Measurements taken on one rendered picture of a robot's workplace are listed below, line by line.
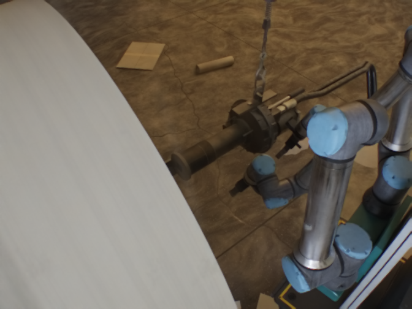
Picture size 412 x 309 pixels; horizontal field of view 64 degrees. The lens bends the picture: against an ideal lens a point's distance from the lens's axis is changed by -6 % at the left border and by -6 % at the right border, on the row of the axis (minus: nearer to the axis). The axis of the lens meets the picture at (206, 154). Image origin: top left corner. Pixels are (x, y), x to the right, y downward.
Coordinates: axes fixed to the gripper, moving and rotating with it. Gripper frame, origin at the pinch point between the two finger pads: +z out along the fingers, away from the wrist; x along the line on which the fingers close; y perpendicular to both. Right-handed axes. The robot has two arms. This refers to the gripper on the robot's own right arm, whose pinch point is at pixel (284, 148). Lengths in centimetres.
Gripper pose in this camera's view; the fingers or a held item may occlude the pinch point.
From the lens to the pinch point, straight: 193.7
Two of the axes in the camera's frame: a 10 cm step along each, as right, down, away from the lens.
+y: 7.4, 6.7, -0.9
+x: 5.5, -5.2, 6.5
